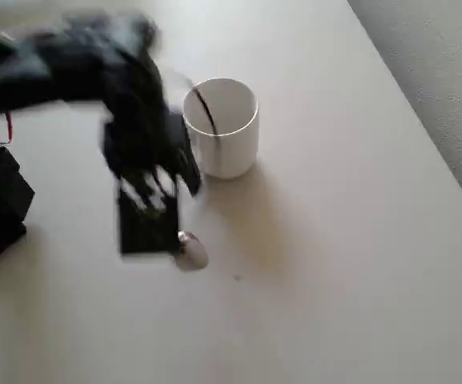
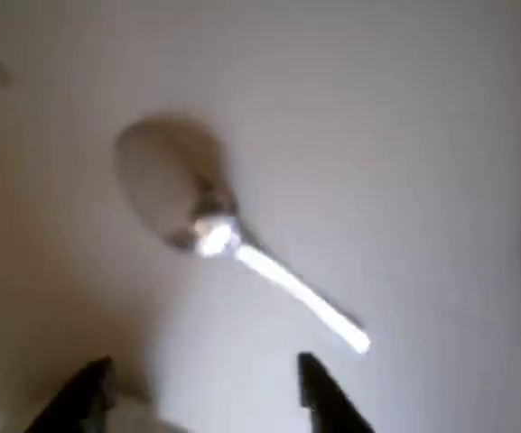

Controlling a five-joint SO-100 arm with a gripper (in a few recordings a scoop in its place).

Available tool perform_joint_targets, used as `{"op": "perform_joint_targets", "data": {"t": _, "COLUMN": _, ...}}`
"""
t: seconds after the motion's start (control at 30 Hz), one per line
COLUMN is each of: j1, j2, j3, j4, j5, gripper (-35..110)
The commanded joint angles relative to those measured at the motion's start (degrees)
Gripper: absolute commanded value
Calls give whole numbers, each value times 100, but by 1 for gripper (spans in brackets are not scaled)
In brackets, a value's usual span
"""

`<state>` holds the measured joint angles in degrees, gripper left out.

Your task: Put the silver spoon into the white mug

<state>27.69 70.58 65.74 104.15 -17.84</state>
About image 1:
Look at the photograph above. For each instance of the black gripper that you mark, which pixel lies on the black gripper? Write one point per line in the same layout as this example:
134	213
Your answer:
140	158

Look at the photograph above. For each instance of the silver metal spoon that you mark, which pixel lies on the silver metal spoon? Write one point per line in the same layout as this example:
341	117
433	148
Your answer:
194	252

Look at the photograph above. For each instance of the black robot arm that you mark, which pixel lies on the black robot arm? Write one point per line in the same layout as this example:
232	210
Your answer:
54	76

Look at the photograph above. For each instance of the white ceramic mug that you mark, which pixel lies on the white ceramic mug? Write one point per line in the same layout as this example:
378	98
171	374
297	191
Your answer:
234	148

